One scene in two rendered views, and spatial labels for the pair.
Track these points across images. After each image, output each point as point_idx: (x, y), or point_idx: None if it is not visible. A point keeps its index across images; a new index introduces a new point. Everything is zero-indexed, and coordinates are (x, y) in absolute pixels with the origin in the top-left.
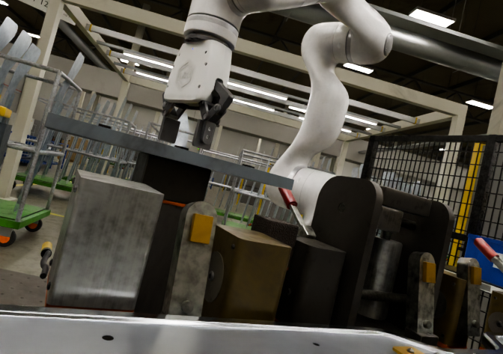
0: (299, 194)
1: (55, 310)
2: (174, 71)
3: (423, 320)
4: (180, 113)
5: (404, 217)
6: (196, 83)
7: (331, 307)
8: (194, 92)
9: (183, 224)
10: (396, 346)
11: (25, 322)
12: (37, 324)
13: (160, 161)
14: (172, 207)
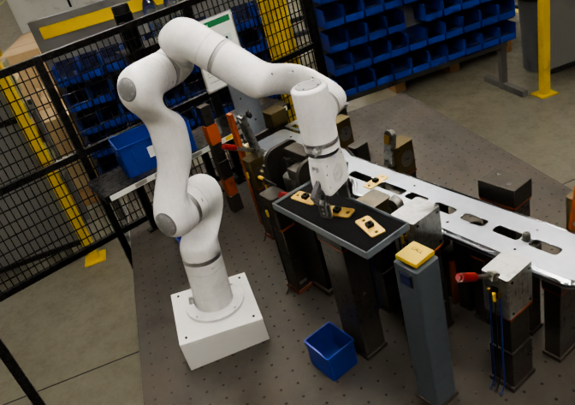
0: (208, 206)
1: (449, 232)
2: (330, 176)
3: None
4: (320, 198)
5: (277, 158)
6: (345, 169)
7: None
8: (346, 174)
9: (402, 205)
10: (369, 187)
11: (460, 232)
12: (458, 231)
13: None
14: None
